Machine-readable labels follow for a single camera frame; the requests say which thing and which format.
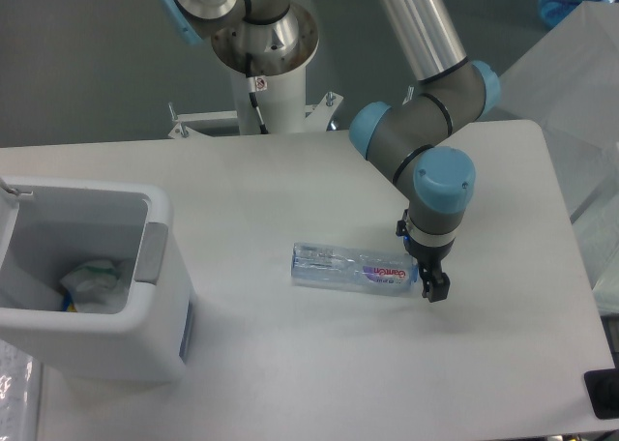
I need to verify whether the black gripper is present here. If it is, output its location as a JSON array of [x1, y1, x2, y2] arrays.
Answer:
[[396, 209, 455, 303]]

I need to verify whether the clear plastic water bottle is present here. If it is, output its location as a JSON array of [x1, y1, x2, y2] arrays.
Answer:
[[291, 242, 420, 296]]

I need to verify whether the white paper wrapper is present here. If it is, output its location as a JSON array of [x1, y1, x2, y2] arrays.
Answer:
[[60, 259, 134, 314]]

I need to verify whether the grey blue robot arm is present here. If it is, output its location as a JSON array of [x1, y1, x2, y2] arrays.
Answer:
[[160, 0, 500, 302]]

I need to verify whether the white trash can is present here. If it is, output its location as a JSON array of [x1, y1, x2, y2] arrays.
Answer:
[[1, 176, 195, 382]]

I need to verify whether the black device at table edge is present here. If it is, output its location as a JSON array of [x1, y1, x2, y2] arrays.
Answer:
[[584, 368, 618, 420]]

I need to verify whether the translucent white plastic box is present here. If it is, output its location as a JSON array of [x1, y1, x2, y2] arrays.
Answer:
[[473, 0, 619, 220]]

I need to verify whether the blue snack packet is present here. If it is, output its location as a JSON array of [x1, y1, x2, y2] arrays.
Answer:
[[61, 291, 77, 312]]

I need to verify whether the clear plastic sheet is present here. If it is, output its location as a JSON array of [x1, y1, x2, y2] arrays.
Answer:
[[1, 341, 42, 440]]

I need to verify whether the white pedestal foot frame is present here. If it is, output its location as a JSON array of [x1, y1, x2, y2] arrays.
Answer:
[[167, 91, 343, 139]]

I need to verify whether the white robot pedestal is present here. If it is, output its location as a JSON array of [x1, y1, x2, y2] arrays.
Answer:
[[229, 67, 306, 135]]

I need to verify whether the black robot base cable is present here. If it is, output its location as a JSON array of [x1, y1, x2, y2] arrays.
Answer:
[[243, 51, 270, 135]]

